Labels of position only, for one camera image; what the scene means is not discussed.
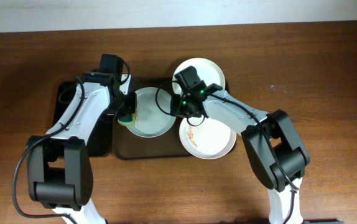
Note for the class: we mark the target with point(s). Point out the green yellow sponge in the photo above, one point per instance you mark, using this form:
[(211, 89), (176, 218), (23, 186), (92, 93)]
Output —
[(126, 120)]

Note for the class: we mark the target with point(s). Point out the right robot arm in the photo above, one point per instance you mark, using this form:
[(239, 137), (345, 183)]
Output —
[(277, 155)]

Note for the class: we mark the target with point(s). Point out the white plate top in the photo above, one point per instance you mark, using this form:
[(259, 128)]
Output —
[(207, 70)]

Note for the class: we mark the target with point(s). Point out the small black tray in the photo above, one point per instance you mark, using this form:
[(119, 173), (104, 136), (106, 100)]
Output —
[(100, 140)]

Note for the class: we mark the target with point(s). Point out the brown plastic serving tray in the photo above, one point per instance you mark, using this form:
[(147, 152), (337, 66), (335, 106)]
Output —
[(128, 146)]

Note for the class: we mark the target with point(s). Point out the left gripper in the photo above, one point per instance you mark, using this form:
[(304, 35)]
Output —
[(131, 106)]

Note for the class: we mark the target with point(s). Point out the white plate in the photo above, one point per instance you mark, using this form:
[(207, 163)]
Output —
[(206, 138), (207, 70), (149, 121)]

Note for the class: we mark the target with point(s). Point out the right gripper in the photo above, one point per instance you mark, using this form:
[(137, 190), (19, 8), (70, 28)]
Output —
[(176, 99)]

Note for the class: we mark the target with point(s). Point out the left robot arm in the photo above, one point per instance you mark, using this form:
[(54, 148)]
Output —
[(58, 166)]

